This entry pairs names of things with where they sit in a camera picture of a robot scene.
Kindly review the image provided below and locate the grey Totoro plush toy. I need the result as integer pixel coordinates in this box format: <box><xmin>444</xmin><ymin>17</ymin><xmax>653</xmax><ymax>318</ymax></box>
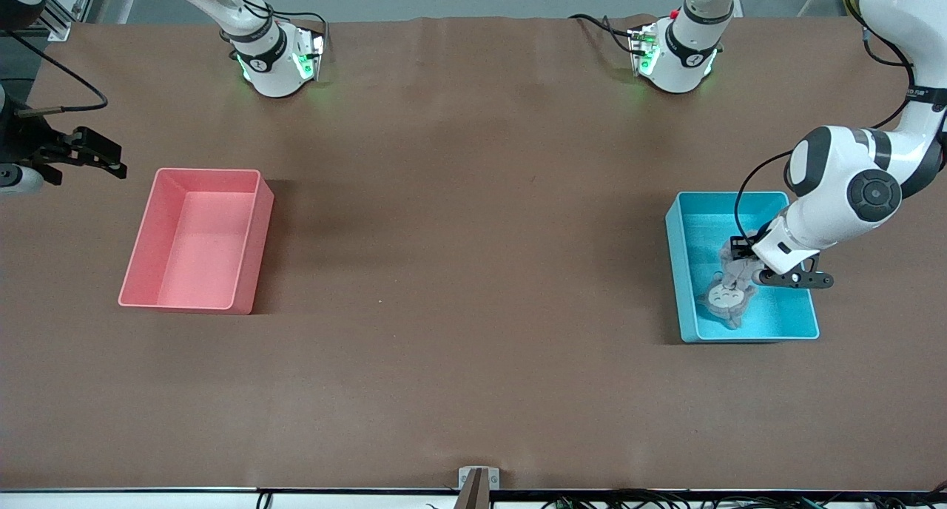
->
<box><xmin>694</xmin><ymin>271</ymin><xmax>759</xmax><ymax>331</ymax></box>
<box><xmin>712</xmin><ymin>230</ymin><xmax>772</xmax><ymax>289</ymax></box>

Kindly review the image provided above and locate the blue plastic box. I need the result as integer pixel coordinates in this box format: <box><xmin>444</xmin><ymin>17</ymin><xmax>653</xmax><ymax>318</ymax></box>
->
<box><xmin>665</xmin><ymin>191</ymin><xmax>820</xmax><ymax>343</ymax></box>

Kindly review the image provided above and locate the pink plastic box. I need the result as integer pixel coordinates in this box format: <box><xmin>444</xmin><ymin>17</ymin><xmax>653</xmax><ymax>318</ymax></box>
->
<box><xmin>118</xmin><ymin>168</ymin><xmax>275</xmax><ymax>316</ymax></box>

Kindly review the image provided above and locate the brown table cover sheet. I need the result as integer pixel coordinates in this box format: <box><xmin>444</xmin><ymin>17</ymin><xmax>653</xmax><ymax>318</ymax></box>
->
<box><xmin>0</xmin><ymin>15</ymin><xmax>947</xmax><ymax>493</ymax></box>

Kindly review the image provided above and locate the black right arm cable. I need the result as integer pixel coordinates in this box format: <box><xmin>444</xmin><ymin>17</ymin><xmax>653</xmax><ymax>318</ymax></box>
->
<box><xmin>0</xmin><ymin>30</ymin><xmax>109</xmax><ymax>118</ymax></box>

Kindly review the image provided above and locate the aluminium frame profile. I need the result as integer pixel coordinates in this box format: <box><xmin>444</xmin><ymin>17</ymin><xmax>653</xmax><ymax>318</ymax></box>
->
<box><xmin>33</xmin><ymin>0</ymin><xmax>102</xmax><ymax>42</ymax></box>

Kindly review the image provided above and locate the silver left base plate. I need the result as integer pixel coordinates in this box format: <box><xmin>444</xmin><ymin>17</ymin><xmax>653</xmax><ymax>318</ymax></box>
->
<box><xmin>627</xmin><ymin>24</ymin><xmax>659</xmax><ymax>77</ymax></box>

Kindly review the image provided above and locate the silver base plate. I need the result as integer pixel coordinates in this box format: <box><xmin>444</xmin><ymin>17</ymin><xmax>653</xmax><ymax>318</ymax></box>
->
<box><xmin>292</xmin><ymin>27</ymin><xmax>326</xmax><ymax>82</ymax></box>
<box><xmin>627</xmin><ymin>24</ymin><xmax>659</xmax><ymax>77</ymax></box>

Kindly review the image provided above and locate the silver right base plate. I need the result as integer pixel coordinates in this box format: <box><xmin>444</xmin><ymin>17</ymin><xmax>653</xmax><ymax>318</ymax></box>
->
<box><xmin>292</xmin><ymin>27</ymin><xmax>326</xmax><ymax>82</ymax></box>

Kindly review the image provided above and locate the black right base cable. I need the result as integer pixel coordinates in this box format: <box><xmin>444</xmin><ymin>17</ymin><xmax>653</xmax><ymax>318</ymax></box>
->
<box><xmin>215</xmin><ymin>0</ymin><xmax>330</xmax><ymax>58</ymax></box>

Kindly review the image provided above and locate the black base cable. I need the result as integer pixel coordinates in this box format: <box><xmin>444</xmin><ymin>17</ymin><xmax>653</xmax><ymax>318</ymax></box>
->
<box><xmin>215</xmin><ymin>0</ymin><xmax>330</xmax><ymax>58</ymax></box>
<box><xmin>568</xmin><ymin>13</ymin><xmax>644</xmax><ymax>55</ymax></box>

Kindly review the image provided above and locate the black left base cable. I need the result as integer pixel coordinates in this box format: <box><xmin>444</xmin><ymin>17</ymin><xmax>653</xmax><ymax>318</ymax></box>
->
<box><xmin>568</xmin><ymin>13</ymin><xmax>644</xmax><ymax>55</ymax></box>

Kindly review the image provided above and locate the metal table edge bracket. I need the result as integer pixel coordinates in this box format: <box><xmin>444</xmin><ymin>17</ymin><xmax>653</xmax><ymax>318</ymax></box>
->
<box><xmin>458</xmin><ymin>466</ymin><xmax>501</xmax><ymax>491</ymax></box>

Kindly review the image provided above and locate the brown post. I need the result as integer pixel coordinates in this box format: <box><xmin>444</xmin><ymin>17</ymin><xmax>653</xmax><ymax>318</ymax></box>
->
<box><xmin>454</xmin><ymin>470</ymin><xmax>491</xmax><ymax>509</ymax></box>

